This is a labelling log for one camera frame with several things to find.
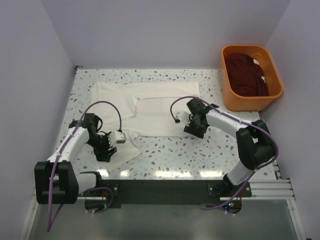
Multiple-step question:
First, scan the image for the orange plastic basket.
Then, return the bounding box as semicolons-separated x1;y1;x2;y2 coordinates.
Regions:
218;44;284;112

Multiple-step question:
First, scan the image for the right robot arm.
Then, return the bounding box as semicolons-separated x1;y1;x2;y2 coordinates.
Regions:
175;98;279;195

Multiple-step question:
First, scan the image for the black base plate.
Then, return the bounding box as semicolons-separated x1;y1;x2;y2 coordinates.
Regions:
74;178;253;215

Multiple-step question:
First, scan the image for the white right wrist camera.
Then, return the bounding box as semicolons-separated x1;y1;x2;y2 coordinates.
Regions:
174;111;190;125

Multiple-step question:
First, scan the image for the aluminium frame rail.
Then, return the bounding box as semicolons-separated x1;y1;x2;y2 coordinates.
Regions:
19;163;305;240

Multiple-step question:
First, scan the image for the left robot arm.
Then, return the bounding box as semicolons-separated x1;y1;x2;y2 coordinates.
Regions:
34;113;126;205

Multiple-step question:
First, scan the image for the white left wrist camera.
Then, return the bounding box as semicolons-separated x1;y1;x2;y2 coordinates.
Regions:
108;130;127;145

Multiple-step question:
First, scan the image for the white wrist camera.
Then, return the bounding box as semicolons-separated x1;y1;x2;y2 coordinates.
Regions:
174;111;190;125
108;130;127;145

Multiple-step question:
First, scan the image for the white t shirt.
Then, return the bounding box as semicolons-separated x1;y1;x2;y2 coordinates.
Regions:
90;81;200;171

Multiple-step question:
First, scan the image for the dark red t shirt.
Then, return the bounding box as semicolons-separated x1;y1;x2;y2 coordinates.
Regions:
225;53;270;97

